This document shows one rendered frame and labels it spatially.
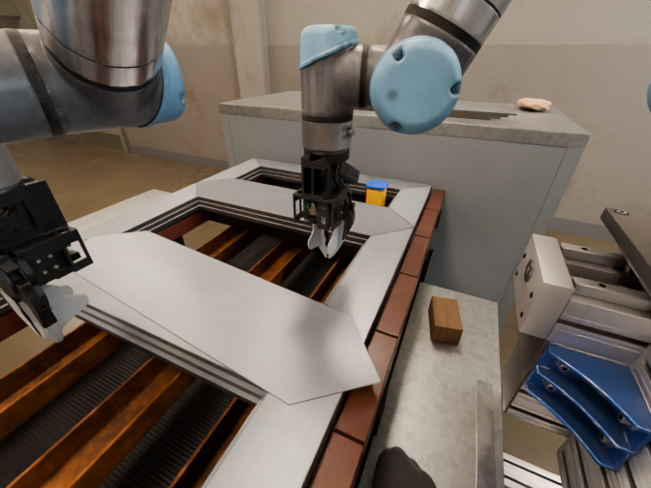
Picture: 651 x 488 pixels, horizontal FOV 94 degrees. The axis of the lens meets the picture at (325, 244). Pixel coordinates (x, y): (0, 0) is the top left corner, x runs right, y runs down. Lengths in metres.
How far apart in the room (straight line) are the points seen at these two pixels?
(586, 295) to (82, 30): 0.54
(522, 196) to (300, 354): 0.91
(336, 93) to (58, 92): 0.28
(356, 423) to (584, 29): 2.72
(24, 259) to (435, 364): 0.68
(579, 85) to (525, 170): 1.77
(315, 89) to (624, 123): 2.68
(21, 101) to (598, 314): 0.59
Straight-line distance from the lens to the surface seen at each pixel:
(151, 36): 0.26
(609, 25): 2.89
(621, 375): 0.54
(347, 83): 0.43
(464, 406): 0.68
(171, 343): 0.54
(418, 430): 0.63
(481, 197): 1.16
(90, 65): 0.28
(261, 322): 0.53
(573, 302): 0.48
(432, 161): 1.13
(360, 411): 0.46
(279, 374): 0.46
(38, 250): 0.47
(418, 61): 0.29
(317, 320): 0.52
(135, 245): 0.82
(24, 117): 0.32
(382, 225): 0.81
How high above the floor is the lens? 1.23
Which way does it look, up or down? 32 degrees down
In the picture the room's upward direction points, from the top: 1 degrees clockwise
